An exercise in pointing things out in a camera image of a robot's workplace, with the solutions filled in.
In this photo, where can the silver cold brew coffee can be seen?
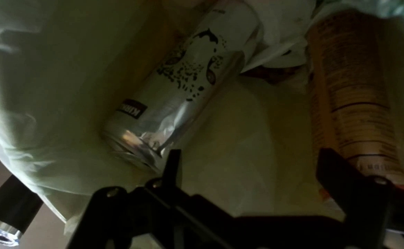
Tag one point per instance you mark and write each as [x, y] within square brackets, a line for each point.
[182, 87]

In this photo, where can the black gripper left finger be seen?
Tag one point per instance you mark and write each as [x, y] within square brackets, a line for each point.
[137, 216]

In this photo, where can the white plastic bin liner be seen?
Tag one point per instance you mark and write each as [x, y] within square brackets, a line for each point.
[50, 91]

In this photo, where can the orange drink can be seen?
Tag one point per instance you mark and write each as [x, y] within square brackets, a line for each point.
[348, 91]

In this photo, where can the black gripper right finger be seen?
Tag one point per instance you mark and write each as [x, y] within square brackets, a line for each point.
[368, 208]

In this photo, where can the crumpled white paper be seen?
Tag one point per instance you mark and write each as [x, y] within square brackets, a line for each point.
[279, 28]

